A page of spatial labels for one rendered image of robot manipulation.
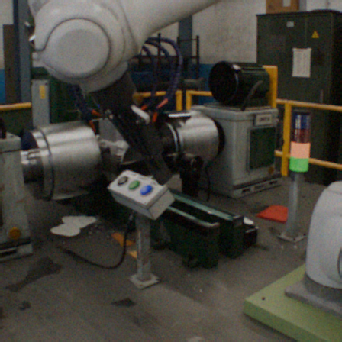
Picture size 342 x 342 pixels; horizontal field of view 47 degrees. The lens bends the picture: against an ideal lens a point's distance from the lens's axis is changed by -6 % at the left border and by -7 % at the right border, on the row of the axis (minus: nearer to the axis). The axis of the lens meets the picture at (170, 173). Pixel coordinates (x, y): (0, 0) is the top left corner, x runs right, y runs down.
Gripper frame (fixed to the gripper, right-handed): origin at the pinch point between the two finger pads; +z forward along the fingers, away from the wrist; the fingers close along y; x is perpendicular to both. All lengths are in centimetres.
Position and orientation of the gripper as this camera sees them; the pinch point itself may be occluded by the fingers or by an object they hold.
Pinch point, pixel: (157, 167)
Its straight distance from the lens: 80.5
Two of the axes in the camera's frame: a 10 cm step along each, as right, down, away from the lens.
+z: 4.2, 7.3, 5.4
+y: -6.2, -2.1, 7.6
